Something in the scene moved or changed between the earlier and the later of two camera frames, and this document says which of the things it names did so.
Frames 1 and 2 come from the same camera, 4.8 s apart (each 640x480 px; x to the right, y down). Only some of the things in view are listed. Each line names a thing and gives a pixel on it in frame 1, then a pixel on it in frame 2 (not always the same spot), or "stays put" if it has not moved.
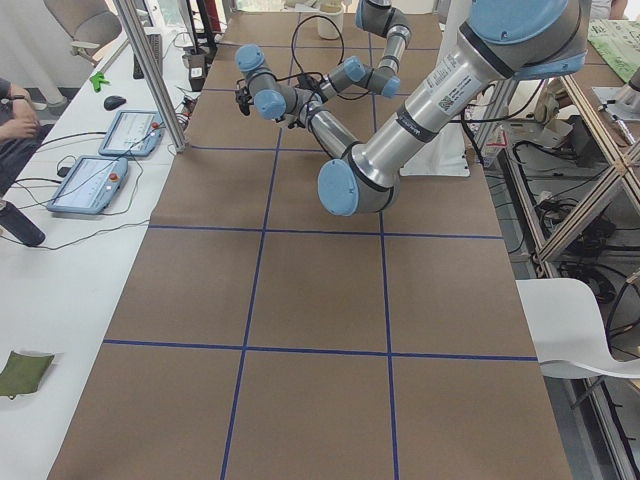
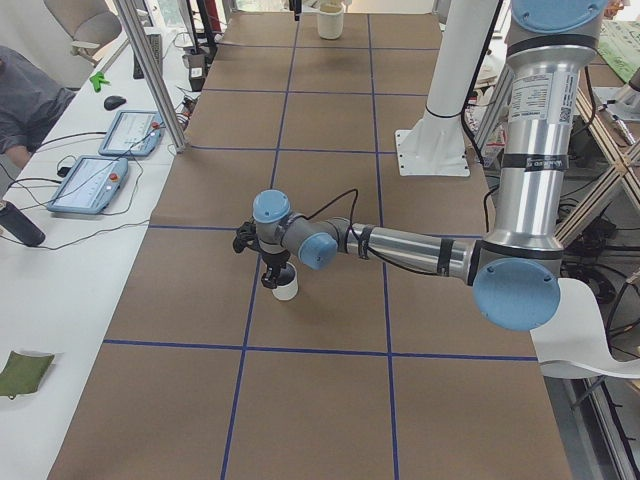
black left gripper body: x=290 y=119 to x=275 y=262
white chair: x=89 y=24 stays put
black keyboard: x=156 y=46 stays put
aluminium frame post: x=151 y=71 stays put
